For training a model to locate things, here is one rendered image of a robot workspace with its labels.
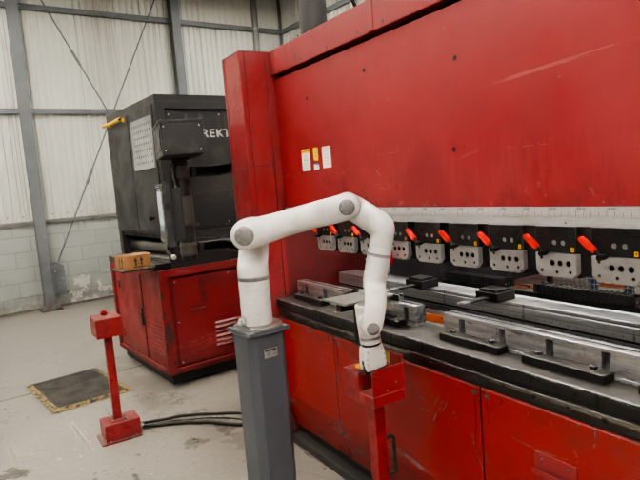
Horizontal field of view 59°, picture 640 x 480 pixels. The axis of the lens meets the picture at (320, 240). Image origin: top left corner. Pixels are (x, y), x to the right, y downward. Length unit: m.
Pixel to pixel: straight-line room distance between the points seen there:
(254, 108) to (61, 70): 6.39
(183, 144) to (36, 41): 6.37
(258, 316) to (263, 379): 0.24
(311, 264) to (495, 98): 1.78
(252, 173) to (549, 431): 2.07
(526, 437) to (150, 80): 8.64
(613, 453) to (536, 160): 0.90
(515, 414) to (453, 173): 0.89
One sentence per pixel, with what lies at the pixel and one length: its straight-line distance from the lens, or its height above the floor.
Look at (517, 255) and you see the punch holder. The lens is 2.06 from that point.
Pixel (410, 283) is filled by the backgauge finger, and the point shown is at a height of 1.01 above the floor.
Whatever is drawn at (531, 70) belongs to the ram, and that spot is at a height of 1.84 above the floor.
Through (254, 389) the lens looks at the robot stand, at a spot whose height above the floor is 0.78.
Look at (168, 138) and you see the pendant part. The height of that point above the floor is 1.84.
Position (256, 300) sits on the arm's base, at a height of 1.11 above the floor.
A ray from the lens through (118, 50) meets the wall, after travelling 9.80.
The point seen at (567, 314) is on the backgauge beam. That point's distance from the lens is 2.34.
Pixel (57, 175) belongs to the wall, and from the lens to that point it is 9.26.
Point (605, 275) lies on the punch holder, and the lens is 1.89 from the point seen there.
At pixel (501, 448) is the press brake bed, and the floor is 0.57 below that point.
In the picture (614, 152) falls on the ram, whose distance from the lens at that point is 1.84.
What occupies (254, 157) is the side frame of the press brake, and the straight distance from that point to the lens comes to 3.31.
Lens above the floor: 1.54
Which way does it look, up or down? 6 degrees down
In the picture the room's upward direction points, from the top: 5 degrees counter-clockwise
